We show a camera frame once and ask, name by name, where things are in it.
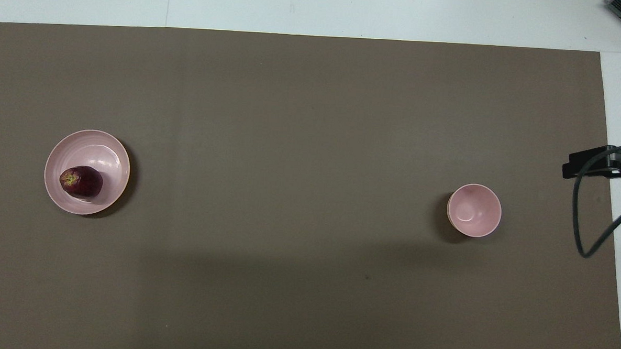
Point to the dark red apple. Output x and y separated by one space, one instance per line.
82 181

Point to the brown table mat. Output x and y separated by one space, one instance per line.
301 142

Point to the pink bowl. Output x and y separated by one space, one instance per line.
474 210

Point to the pink plate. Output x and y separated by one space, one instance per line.
99 152

